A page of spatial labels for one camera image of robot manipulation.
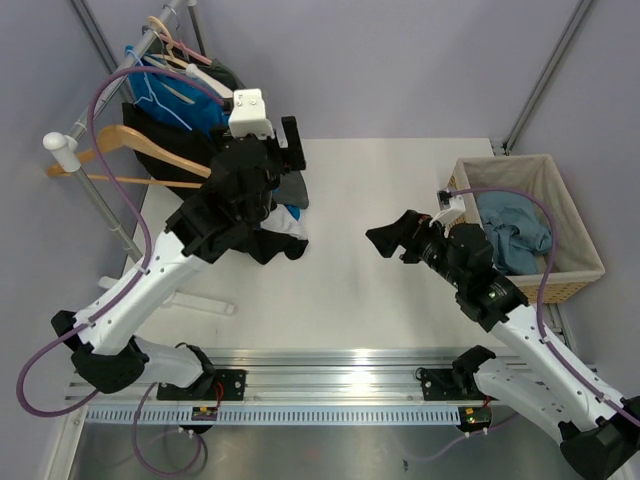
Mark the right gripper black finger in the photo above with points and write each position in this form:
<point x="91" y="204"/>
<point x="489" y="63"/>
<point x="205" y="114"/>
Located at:
<point x="396" y="232"/>
<point x="388" y="246"/>

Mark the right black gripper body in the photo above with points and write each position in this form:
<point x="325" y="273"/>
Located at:
<point x="430" y="247"/>

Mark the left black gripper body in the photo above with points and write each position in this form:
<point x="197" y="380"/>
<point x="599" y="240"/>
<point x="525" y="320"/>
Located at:
<point x="276" y="159"/>

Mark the grey-blue t shirt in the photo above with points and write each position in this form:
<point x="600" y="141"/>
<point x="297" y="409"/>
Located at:
<point x="516" y="234"/>

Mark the brown wooden hanger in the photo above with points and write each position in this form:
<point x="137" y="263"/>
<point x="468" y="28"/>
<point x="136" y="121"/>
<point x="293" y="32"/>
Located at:
<point x="114" y="140"/>

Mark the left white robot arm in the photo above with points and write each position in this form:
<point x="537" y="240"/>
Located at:
<point x="221" y="215"/>

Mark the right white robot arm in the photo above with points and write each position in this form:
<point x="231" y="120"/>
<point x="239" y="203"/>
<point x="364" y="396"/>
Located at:
<point x="594" y="425"/>

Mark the dark grey t shirt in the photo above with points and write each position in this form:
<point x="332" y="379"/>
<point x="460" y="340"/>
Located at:
<point x="292" y="189"/>

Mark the white t shirt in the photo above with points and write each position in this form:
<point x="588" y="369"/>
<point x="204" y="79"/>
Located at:
<point x="286" y="219"/>

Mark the black t shirt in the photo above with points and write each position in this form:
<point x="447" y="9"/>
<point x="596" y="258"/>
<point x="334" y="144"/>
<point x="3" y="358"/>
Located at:
<point x="262" y="245"/>

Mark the bright blue t shirt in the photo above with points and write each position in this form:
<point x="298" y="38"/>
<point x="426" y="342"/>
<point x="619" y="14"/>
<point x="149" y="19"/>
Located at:
<point x="195" y="108"/>

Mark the pink hanger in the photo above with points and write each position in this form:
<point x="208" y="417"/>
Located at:
<point x="179" y="45"/>

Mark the wicker laundry basket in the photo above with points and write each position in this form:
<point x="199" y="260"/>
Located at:
<point x="576" y="262"/>

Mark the metal clothes rack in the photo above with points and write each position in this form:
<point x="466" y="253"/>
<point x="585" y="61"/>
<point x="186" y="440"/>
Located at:
<point x="81" y="128"/>

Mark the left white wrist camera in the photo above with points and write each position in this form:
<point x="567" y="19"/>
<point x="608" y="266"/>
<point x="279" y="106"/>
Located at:
<point x="248" y="115"/>

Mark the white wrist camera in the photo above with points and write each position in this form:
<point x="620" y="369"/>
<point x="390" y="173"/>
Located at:
<point x="248" y="115"/>
<point x="451" y="209"/>

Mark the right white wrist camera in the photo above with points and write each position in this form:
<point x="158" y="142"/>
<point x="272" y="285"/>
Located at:
<point x="451" y="209"/>

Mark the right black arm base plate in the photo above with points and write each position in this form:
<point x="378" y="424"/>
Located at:
<point x="439" y="385"/>

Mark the aluminium mounting rail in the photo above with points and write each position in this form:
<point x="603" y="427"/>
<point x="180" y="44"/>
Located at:
<point x="332" y="377"/>

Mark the white slotted cable duct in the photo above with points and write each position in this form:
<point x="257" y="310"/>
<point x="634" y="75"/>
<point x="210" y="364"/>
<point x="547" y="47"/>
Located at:
<point x="276" y="415"/>

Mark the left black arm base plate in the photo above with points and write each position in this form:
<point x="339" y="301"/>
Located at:
<point x="228" y="385"/>

